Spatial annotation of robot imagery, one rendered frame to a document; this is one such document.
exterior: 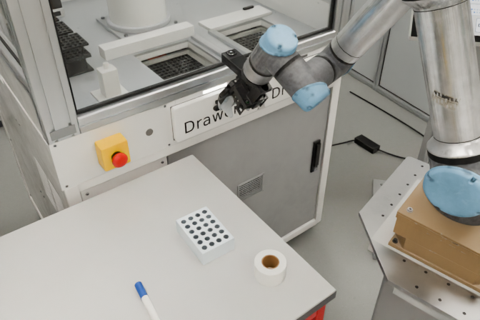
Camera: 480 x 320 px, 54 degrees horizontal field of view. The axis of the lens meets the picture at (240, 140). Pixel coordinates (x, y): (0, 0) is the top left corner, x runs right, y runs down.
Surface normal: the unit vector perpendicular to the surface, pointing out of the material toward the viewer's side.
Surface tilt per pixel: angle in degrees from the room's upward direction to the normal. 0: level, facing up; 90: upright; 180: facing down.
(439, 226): 2
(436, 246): 90
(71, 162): 90
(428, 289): 0
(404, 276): 0
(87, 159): 90
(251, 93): 90
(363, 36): 101
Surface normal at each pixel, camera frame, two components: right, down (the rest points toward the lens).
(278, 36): 0.34, -0.39
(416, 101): -0.86, 0.30
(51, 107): 0.59, 0.48
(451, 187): -0.59, 0.57
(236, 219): 0.00, -0.81
